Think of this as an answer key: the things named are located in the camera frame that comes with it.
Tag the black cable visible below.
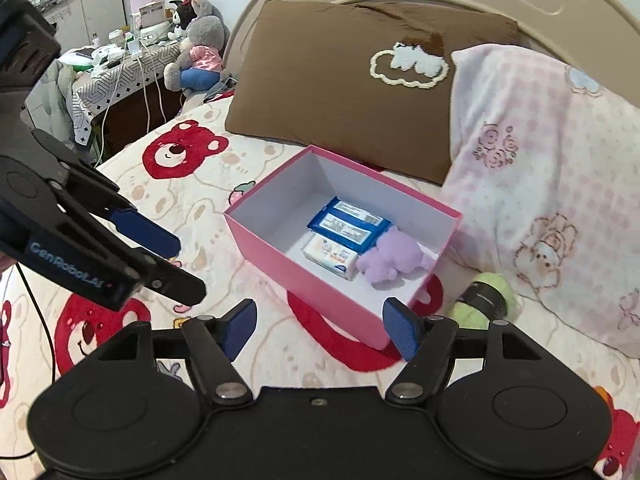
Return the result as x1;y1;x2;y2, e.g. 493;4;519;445
0;260;57;461

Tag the small white tissue pack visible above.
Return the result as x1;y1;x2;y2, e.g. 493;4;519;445
301;234;360;281

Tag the grey plush toy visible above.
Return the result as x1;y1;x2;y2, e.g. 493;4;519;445
164;0;227;92

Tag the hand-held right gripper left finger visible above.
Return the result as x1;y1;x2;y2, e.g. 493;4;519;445
92;299;258;406

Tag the green yarn ball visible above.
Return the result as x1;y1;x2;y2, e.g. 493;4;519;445
447;271;521;330

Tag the pink checkered pillow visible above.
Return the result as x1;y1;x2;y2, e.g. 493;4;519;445
440;44;640;358

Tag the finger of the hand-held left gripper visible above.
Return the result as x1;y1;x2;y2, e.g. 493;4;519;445
32;129;181;260
125;246;207;307

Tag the purple plush toy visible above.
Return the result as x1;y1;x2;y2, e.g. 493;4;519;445
356;226;436;289

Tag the blue wet wipes pack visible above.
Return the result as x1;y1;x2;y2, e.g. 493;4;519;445
306;197;393;255

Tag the white cabinet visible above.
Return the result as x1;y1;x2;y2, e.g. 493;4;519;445
10;0;128;46

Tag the brown pillow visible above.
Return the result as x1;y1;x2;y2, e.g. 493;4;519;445
225;0;521;186

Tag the white cable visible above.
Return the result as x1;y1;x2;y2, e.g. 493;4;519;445
141;40;167;127

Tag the cluttered bedside table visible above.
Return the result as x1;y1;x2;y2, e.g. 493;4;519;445
71;40;182;131

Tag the pink cardboard box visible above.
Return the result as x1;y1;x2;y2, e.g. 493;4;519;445
223;145;463;351

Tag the black and white plush toy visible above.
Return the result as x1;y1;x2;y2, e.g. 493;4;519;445
167;0;197;41

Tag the grey jacket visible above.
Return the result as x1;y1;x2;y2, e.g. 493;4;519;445
25;60;77;144

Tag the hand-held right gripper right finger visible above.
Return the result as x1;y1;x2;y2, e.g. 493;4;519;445
382;297;543;405

